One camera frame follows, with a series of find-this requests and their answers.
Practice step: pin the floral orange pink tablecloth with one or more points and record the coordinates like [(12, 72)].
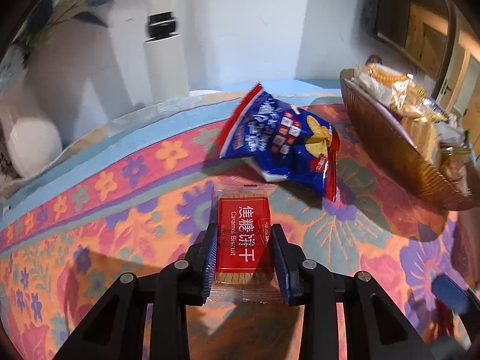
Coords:
[(137, 201)]

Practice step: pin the blue white artificial flowers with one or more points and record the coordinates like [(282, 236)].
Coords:
[(37, 30)]

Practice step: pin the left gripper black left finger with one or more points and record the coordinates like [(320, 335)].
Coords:
[(115, 326)]

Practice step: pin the black wall television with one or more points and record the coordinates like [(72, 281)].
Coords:
[(422, 31)]

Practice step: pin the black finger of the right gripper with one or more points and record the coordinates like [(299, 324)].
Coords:
[(459, 301)]

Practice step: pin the red caramel biscuit pack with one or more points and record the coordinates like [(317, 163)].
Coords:
[(245, 270)]

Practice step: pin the white pipe with black clamp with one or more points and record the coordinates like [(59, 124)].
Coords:
[(164, 53)]

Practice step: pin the white ceramic vase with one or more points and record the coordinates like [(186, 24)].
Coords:
[(32, 139)]

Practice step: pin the blue red chip bag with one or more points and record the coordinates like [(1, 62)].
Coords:
[(282, 142)]

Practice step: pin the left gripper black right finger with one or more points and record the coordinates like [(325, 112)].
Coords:
[(374, 327)]

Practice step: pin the clear bag small round crackers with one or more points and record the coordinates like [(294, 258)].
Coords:
[(399, 93)]

